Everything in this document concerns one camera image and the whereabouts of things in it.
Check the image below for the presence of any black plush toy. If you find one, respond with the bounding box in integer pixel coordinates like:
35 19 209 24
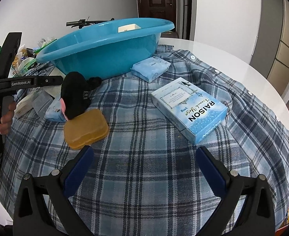
59 72 102 121

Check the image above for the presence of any white long box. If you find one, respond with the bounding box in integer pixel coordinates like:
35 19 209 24
14 95 37 118

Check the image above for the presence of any light blue tissue pack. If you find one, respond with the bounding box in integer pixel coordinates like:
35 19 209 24
130 56 171 83
45 98 67 122

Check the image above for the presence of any blue plastic basin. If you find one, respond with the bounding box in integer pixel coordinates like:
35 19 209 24
35 18 175 79

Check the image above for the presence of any person's left hand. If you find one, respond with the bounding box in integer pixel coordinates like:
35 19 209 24
0 100 17 136

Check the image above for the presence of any grey beige refrigerator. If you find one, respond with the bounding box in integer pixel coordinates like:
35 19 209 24
250 0 289 101

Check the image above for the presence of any amber plastic soap box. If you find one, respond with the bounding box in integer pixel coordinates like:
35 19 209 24
64 109 109 150

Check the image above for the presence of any light blue carton box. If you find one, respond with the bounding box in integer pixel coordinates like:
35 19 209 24
151 77 228 146

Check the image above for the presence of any cream cardboard box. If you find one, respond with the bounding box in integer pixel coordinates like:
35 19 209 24
118 24 142 33

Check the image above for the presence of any grey small box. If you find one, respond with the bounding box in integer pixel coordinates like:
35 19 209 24
32 94 54 115

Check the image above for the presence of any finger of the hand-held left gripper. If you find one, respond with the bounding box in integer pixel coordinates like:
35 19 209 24
35 76 64 88

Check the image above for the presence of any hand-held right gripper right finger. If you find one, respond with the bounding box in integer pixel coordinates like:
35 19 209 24
196 146 275 236

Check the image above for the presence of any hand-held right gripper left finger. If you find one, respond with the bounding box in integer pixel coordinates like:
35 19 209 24
13 146 96 236

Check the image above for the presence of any pile of snack packets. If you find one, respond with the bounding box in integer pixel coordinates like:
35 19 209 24
0 37 57 77

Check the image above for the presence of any black folding bicycle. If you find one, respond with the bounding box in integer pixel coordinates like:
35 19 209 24
66 17 115 29

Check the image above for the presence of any dark brown door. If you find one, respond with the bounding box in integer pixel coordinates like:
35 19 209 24
135 0 178 32

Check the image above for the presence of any blue plaid shirt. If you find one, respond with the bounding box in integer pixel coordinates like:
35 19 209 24
0 44 289 236

